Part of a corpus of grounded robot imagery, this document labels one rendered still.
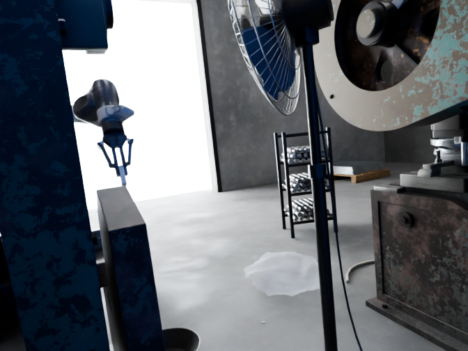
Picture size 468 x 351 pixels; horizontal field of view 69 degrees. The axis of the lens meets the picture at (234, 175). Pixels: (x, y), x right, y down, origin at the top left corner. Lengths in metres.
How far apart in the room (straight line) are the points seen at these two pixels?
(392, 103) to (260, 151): 5.11
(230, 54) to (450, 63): 5.31
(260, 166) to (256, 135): 0.58
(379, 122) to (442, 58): 0.33
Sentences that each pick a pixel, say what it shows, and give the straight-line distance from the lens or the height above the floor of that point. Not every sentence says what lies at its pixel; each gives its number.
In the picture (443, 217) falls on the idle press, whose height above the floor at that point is 0.54.
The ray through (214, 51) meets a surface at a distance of 6.29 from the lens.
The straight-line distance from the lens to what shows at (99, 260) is 0.90.
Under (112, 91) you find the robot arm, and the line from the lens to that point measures 1.35.
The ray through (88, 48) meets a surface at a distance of 0.90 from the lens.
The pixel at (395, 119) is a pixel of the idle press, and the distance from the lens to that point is 1.45.
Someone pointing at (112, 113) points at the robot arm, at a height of 1.09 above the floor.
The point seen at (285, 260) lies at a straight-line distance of 2.16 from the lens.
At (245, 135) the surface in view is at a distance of 6.29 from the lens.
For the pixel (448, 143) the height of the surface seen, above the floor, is 0.72.
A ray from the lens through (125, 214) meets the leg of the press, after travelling 0.52.
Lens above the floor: 0.97
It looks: 7 degrees down
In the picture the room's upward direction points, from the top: 6 degrees counter-clockwise
